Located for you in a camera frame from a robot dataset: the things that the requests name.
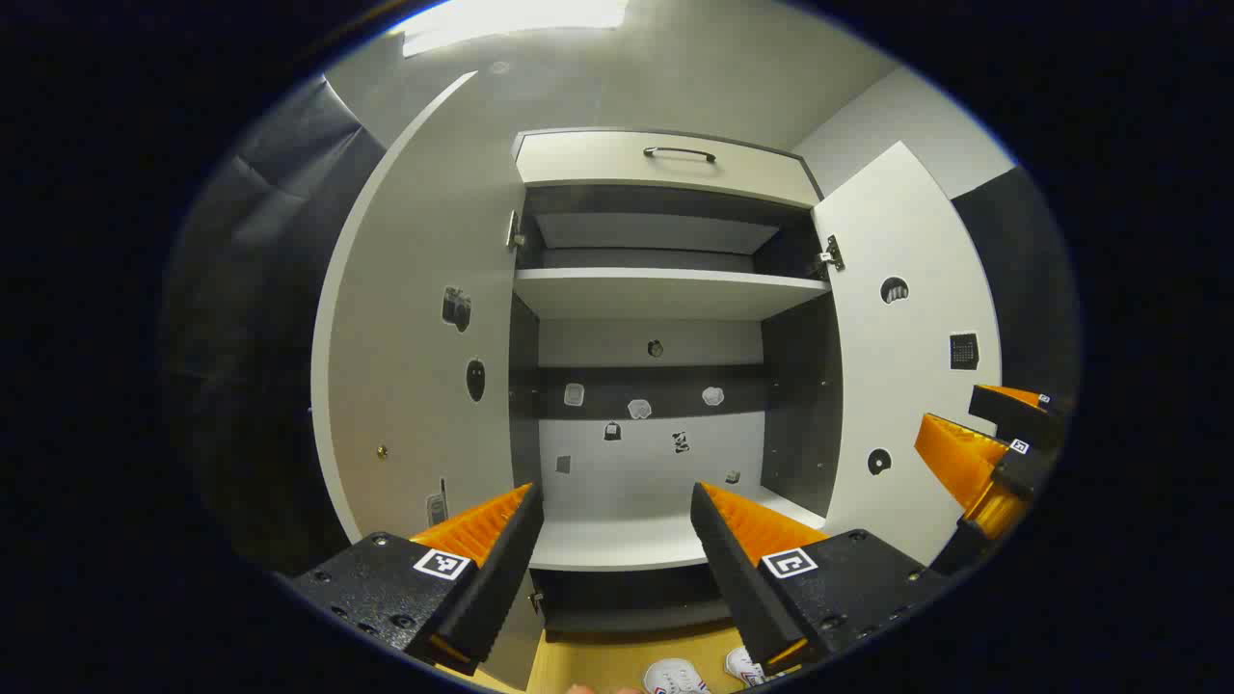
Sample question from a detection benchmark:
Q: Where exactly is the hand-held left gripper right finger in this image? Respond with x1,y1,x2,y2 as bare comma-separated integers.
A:
689,480,952,678

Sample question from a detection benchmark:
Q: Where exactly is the white shoe cabinet door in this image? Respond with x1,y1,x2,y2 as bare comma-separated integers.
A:
812,142,1004,568
310,70,543,690

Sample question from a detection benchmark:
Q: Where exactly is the black backdrop cloth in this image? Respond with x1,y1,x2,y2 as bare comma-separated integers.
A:
164,77,1081,579

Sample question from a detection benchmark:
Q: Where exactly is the white striped canvas shoe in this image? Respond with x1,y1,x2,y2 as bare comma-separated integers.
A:
725,646,772,687
643,658,711,694

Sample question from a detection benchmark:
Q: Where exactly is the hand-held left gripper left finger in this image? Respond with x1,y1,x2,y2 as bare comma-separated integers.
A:
287,482,544,678

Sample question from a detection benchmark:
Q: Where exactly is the ceiling light panel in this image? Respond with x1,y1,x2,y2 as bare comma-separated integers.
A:
400,0,628,57

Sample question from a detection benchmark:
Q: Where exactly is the white drawer with black handle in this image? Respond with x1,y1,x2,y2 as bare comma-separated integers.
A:
514,129,820,208

